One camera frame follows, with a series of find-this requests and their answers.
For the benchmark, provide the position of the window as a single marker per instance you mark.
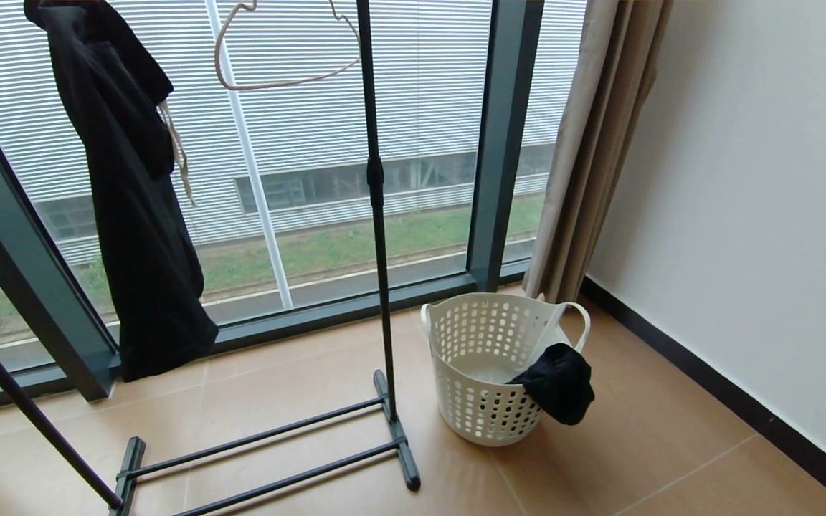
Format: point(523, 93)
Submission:
point(312, 143)

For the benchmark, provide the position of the black garment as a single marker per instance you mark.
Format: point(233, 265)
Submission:
point(560, 387)

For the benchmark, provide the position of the black clothes rack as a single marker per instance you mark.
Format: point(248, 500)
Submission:
point(377, 215)

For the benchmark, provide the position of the beige curtain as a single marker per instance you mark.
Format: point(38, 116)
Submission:
point(599, 143)

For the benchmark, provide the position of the white laundry basket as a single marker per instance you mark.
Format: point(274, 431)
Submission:
point(485, 408)

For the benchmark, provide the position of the pink clothes hanger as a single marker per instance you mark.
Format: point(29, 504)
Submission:
point(269, 87)

